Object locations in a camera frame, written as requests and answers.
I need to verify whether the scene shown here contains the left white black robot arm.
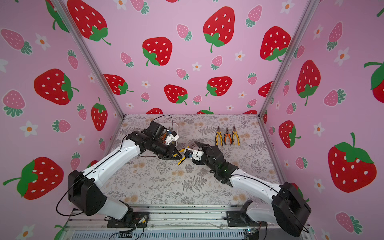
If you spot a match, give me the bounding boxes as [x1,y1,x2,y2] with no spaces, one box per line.
[67,121,182,225]

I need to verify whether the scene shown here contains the orange black Greener pliers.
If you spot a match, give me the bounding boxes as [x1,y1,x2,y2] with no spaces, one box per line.
[224,127,233,146]

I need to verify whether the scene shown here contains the white plastic storage box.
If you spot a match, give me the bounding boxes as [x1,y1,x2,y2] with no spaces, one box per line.
[162,123,180,141]

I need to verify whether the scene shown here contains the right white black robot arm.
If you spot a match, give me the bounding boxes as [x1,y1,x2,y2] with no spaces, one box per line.
[184,142,312,237]

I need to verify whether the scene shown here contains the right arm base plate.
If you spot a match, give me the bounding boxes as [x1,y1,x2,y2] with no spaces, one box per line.
[224,211,268,227]

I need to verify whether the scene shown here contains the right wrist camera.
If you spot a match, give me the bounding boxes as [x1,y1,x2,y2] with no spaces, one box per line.
[192,150,204,162]

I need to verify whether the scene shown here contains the yellow black flat-nose pliers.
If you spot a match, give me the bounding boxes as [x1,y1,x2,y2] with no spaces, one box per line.
[215,127,223,147]

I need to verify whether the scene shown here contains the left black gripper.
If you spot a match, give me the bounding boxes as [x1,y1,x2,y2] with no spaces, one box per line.
[150,140,183,160]

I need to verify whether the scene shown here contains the yellow black combination pliers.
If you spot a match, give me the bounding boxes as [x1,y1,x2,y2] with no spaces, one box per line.
[232,126,241,146]

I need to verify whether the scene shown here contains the yellow striped needle-nose pliers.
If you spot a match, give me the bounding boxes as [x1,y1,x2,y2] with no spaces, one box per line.
[178,147,193,166]

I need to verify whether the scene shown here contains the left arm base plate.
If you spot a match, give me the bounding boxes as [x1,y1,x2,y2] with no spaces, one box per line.
[107,212,150,229]

